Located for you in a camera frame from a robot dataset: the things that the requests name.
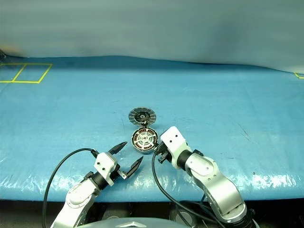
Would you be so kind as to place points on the motor stator with copper windings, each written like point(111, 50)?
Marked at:
point(135, 145)

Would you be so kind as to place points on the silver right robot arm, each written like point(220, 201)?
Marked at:
point(213, 180)

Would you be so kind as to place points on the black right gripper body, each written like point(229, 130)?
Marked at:
point(162, 153)

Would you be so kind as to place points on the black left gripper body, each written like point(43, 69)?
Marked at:
point(118, 174)

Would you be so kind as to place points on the yellow tape grid marking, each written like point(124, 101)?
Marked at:
point(45, 73)

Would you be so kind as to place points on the white foam backdrop sheet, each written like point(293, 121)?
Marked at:
point(152, 26)

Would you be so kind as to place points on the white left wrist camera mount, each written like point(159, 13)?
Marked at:
point(104, 165)

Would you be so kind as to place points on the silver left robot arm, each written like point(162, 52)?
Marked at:
point(78, 199)

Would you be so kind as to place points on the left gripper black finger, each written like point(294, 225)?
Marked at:
point(118, 148)
point(134, 167)

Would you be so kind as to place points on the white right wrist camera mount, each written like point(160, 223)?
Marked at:
point(174, 141)

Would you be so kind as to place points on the silver finned motor cover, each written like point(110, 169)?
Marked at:
point(133, 116)

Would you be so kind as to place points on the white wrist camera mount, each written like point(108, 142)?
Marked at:
point(174, 141)
point(104, 165)

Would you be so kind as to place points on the blue plastic table cover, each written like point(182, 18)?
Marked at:
point(71, 107)

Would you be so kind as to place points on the grey robot torso with emblem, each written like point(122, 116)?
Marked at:
point(114, 224)

